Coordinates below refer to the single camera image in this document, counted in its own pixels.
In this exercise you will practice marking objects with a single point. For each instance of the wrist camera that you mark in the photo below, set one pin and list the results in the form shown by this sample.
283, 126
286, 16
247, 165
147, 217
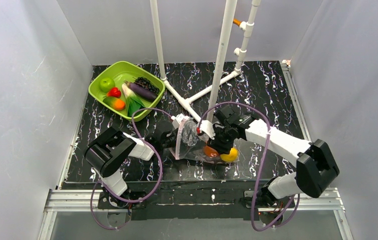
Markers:
178, 119
205, 131

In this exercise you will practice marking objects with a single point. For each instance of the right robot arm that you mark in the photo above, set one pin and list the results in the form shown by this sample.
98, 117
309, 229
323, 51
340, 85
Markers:
315, 165

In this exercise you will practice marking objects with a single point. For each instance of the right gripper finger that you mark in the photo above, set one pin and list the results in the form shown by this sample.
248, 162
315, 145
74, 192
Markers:
215, 144
224, 149

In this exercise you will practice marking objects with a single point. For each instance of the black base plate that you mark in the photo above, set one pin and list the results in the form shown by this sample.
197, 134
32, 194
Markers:
214, 199

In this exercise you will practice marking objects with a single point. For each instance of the fake green apple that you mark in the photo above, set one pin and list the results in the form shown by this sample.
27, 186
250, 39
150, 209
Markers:
106, 84

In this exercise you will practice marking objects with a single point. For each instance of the fake yellow pear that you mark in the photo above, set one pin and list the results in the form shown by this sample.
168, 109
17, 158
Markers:
232, 156

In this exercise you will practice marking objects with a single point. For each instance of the white PVC pipe frame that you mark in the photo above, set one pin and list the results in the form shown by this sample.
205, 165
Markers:
218, 80

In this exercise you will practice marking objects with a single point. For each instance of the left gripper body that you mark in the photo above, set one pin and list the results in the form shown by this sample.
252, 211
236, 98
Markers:
171, 136

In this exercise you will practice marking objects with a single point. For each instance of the green plastic tray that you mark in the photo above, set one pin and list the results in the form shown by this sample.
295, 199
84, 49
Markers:
126, 71

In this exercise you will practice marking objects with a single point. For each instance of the fake bok choy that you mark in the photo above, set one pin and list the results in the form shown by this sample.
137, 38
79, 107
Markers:
133, 102

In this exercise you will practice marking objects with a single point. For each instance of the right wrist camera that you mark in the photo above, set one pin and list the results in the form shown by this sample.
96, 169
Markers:
205, 131

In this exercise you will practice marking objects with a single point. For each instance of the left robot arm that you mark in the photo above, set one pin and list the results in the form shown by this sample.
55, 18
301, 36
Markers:
111, 148

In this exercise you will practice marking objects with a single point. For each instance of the fake dark grapes bunch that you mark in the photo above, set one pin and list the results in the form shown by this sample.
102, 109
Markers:
146, 84

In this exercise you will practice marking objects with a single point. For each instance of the fake red tomato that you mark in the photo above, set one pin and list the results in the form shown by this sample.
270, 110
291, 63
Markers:
114, 92

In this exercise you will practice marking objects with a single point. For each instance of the fake orange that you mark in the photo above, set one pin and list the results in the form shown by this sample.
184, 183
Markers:
210, 152

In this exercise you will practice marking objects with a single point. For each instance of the clear zip top bag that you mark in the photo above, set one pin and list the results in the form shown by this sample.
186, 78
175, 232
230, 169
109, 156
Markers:
193, 153

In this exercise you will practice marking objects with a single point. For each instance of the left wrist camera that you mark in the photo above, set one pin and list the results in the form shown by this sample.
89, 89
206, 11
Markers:
178, 119

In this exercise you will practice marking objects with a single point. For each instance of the fake mango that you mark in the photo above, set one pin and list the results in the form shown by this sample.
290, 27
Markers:
115, 103

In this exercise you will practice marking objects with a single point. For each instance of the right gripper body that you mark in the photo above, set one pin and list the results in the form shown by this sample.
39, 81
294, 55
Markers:
221, 144

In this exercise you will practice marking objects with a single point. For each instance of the fake purple eggplant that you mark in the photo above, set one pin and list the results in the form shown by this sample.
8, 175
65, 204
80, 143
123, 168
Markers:
140, 91

